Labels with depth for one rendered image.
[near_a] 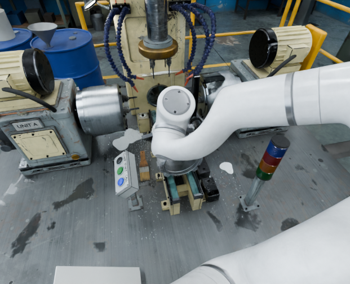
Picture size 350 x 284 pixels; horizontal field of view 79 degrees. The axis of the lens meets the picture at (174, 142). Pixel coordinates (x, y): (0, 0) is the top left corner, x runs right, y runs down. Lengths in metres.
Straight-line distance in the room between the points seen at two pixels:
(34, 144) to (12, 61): 0.35
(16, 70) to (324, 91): 0.98
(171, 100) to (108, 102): 0.61
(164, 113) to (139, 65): 0.85
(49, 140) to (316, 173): 1.33
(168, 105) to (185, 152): 0.11
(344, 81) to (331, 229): 0.20
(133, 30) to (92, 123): 0.51
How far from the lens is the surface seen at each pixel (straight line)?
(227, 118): 0.41
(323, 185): 1.32
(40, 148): 1.17
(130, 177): 0.79
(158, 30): 0.99
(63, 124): 1.07
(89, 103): 1.06
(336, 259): 0.37
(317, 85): 0.38
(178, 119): 0.45
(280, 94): 0.38
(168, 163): 0.97
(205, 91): 1.11
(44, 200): 1.22
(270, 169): 0.84
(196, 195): 0.91
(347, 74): 0.38
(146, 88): 1.22
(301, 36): 1.27
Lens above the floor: 1.72
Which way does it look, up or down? 46 degrees down
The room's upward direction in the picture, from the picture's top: straight up
